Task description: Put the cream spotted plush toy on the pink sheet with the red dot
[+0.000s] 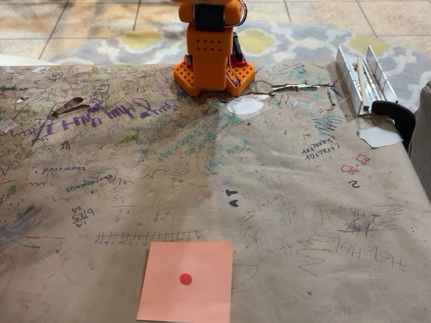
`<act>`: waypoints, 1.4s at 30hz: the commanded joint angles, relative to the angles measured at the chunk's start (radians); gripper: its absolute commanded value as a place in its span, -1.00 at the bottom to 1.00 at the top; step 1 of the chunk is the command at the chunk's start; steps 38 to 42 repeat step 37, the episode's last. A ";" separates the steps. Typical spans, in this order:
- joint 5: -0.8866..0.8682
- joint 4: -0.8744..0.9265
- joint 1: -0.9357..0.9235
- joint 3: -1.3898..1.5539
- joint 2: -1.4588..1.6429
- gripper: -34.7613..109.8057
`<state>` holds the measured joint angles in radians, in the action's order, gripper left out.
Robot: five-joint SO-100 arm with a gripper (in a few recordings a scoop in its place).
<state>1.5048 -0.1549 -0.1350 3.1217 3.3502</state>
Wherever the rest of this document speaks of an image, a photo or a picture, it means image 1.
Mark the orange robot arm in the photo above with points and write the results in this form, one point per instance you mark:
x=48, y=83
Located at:
x=208, y=67

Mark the brown scribbled paper table cover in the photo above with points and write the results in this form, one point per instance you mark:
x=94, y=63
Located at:
x=320, y=235

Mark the pink square paper note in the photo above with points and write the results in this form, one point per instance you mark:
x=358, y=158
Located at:
x=188, y=303

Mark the grey yellow patterned rug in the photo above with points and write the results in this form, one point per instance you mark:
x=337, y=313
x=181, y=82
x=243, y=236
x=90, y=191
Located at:
x=303, y=43

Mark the dry brown leaf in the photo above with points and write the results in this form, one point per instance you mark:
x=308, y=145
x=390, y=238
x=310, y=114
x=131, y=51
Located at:
x=69, y=105

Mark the aluminium miter box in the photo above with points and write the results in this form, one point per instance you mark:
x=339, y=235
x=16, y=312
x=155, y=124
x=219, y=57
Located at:
x=350, y=77

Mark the thin wooden dowel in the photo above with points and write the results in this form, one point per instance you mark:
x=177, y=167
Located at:
x=361, y=84

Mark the torn white paper piece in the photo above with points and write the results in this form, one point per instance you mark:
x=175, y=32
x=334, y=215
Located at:
x=380, y=136

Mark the black curved clamp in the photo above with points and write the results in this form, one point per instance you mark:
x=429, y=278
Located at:
x=400, y=114

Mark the grey upholstered chair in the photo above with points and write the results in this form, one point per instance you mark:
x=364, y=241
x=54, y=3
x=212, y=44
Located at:
x=422, y=141

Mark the white flat board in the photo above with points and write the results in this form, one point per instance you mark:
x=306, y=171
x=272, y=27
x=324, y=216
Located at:
x=20, y=60

